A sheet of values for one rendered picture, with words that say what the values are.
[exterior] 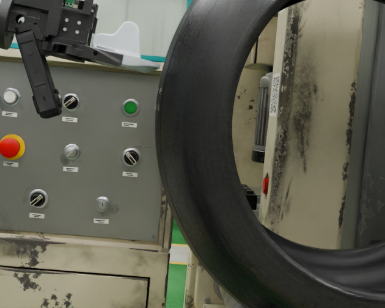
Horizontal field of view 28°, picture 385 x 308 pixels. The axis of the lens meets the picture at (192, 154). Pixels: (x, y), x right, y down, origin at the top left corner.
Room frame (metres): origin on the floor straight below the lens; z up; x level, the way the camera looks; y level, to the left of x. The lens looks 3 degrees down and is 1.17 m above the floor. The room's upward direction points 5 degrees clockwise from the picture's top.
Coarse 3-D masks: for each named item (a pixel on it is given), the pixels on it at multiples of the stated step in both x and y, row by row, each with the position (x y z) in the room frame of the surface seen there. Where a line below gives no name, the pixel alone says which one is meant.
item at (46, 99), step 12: (24, 36) 0.98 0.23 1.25; (24, 48) 0.98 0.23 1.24; (36, 48) 0.98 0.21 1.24; (24, 60) 0.98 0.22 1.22; (36, 60) 0.98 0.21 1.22; (36, 72) 0.98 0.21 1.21; (48, 72) 1.01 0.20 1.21; (36, 84) 0.98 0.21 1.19; (48, 84) 0.98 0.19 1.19; (36, 96) 0.98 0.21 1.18; (48, 96) 0.98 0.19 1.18; (36, 108) 0.99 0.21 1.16; (48, 108) 0.98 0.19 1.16; (60, 108) 1.02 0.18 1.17
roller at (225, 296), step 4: (220, 288) 1.21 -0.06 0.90; (224, 292) 1.16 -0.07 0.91; (224, 296) 1.14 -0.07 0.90; (228, 296) 1.12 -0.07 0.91; (224, 300) 1.14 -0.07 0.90; (228, 300) 1.10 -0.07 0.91; (232, 300) 1.08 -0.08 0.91; (228, 304) 1.09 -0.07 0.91; (232, 304) 1.07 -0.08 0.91; (236, 304) 1.05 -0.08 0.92; (240, 304) 1.04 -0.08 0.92
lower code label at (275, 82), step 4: (276, 76) 1.34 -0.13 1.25; (276, 80) 1.34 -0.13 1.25; (276, 84) 1.34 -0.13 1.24; (272, 88) 1.38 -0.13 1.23; (276, 88) 1.33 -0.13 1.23; (272, 92) 1.38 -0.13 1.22; (276, 92) 1.33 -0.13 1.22; (272, 96) 1.37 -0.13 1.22; (276, 96) 1.32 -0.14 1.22; (272, 100) 1.37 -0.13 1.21; (276, 100) 1.32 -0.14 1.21; (272, 104) 1.36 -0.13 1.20; (276, 104) 1.31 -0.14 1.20; (272, 108) 1.36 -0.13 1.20; (276, 108) 1.31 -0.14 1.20; (272, 112) 1.35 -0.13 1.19
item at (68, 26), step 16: (16, 0) 0.98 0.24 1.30; (32, 0) 0.98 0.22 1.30; (48, 0) 0.99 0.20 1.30; (64, 0) 1.00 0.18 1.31; (80, 0) 0.98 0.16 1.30; (0, 16) 0.97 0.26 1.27; (16, 16) 1.01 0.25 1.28; (32, 16) 0.99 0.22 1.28; (48, 16) 0.97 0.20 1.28; (64, 16) 0.98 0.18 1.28; (80, 16) 0.98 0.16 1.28; (96, 16) 1.03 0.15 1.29; (0, 32) 0.97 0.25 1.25; (16, 32) 0.99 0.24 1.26; (48, 32) 0.97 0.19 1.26; (64, 32) 0.98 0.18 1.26; (80, 32) 0.98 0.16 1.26; (48, 48) 0.97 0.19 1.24
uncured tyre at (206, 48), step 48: (192, 0) 0.96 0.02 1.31; (240, 0) 0.90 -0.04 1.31; (288, 0) 0.90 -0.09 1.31; (384, 0) 1.19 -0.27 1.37; (192, 48) 0.91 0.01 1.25; (240, 48) 0.89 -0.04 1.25; (192, 96) 0.90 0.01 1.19; (192, 144) 0.90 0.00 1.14; (192, 192) 0.91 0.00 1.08; (240, 192) 0.89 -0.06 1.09; (192, 240) 0.93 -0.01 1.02; (240, 240) 0.90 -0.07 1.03; (288, 240) 1.20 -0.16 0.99; (384, 240) 1.21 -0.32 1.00; (240, 288) 0.93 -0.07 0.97; (288, 288) 0.90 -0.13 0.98; (336, 288) 0.90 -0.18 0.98; (384, 288) 1.16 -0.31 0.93
